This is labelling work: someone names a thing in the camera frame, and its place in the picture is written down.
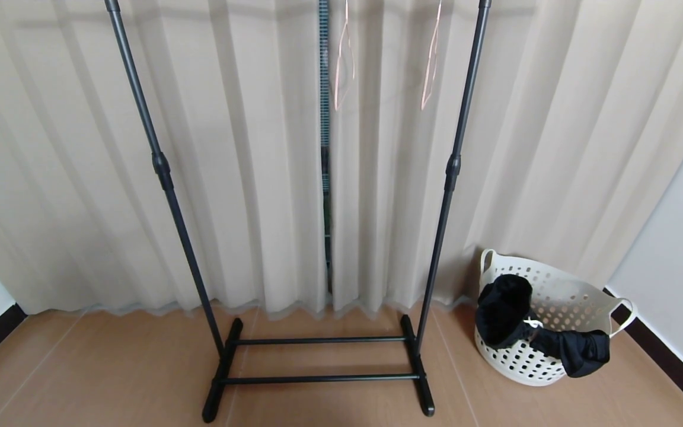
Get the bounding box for black shorts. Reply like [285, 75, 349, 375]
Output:
[475, 274, 544, 349]

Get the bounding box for pink clothes hanger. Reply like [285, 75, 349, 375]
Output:
[420, 0, 443, 111]
[333, 0, 356, 111]

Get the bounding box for black clothes rack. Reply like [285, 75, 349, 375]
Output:
[104, 0, 492, 423]

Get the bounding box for white laundry basket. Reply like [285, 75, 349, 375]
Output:
[474, 248, 639, 387]

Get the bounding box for window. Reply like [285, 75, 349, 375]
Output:
[318, 0, 335, 294]

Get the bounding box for beige curtain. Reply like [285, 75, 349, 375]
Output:
[0, 0, 325, 315]
[330, 0, 683, 310]

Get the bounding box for black garment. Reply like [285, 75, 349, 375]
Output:
[528, 325, 611, 379]

